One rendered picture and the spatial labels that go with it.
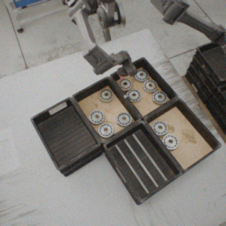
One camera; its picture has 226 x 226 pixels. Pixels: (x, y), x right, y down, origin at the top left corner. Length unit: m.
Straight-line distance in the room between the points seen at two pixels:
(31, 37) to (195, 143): 2.46
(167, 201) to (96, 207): 0.45
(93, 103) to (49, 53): 1.55
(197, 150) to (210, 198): 0.32
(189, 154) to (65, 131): 0.81
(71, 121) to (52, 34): 1.85
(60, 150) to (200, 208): 0.95
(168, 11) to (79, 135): 0.92
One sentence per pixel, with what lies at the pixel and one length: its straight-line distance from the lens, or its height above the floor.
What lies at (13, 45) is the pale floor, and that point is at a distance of 3.33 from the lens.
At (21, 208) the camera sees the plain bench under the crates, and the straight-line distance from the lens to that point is 1.72.
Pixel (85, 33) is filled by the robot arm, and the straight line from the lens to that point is 1.12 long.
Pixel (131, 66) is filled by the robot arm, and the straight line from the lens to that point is 1.43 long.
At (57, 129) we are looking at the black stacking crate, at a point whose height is 0.83.
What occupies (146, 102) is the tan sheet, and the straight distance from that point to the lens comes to 1.69.
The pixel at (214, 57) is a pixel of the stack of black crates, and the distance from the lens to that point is 2.50.
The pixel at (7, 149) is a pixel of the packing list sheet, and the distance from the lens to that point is 1.84.
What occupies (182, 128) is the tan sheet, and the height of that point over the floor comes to 0.83.
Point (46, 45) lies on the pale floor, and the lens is 3.19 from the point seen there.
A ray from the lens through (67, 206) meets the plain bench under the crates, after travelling 1.64.
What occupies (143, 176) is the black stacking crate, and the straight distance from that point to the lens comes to 1.52.
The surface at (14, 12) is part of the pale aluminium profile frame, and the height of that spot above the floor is 0.29.
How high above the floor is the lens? 2.31
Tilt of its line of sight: 64 degrees down
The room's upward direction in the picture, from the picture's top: 3 degrees counter-clockwise
